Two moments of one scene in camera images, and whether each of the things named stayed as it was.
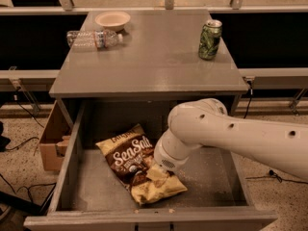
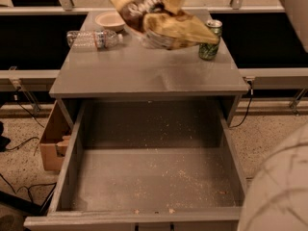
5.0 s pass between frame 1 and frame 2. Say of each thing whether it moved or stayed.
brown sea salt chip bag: moved
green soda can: stayed
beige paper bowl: stayed
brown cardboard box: stayed
